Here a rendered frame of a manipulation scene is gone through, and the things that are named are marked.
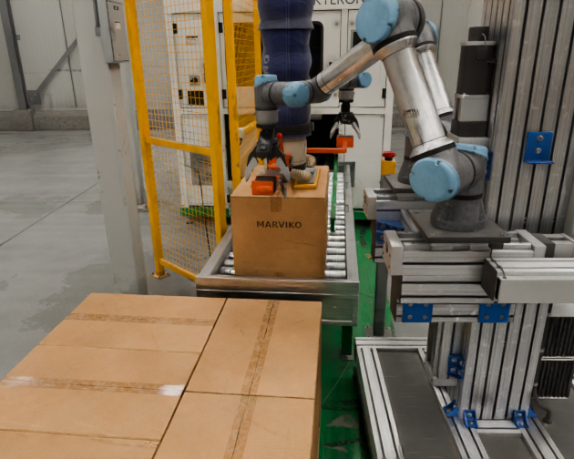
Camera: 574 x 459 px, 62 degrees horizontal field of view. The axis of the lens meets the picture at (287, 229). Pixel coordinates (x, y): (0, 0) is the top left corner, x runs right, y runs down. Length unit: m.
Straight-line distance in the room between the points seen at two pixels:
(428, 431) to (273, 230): 0.97
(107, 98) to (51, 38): 9.04
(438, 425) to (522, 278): 0.79
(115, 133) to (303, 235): 1.28
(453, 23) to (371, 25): 9.80
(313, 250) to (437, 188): 0.93
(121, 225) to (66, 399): 1.50
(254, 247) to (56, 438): 1.04
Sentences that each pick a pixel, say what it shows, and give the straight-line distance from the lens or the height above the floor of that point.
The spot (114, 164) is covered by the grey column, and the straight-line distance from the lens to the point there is 2.87.
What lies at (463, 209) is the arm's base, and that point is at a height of 1.10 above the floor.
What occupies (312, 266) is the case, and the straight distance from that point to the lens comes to 2.09.
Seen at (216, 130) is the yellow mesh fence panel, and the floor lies 1.12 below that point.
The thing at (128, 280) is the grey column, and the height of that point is 0.23.
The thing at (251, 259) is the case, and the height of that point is 0.66.
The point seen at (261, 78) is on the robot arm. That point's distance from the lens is 1.60.
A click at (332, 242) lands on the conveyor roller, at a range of 2.59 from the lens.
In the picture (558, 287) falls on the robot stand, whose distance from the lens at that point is 1.44.
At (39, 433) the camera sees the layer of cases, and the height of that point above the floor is 0.54.
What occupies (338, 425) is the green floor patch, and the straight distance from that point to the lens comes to 2.24.
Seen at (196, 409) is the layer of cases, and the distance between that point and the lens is 1.50.
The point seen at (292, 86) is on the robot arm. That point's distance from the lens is 1.52.
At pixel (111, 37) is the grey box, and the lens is 2.74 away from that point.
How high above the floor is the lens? 1.50
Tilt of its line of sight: 20 degrees down
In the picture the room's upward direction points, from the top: 1 degrees counter-clockwise
